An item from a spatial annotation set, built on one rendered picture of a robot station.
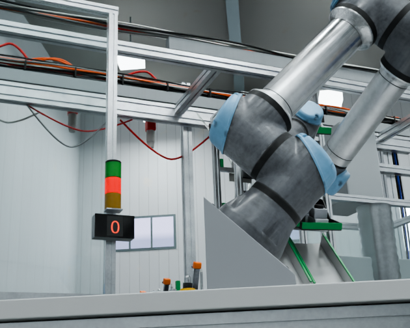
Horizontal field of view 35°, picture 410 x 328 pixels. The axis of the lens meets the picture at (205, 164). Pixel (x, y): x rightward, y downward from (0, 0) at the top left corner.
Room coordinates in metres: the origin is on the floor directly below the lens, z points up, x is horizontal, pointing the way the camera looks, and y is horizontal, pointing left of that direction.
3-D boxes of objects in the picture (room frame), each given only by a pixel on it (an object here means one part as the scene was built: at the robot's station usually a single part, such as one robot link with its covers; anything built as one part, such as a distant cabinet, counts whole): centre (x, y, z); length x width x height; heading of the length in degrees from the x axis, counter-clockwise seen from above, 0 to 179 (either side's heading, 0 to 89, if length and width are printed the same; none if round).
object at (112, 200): (1.91, 0.28, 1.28); 0.05 x 0.05 x 0.05
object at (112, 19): (1.94, 0.30, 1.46); 0.03 x 0.03 x 1.00; 23
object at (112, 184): (1.91, 0.28, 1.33); 0.05 x 0.05 x 0.05
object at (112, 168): (1.91, 0.28, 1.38); 0.05 x 0.05 x 0.05
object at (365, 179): (3.02, -0.70, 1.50); 0.38 x 0.21 x 0.88; 23
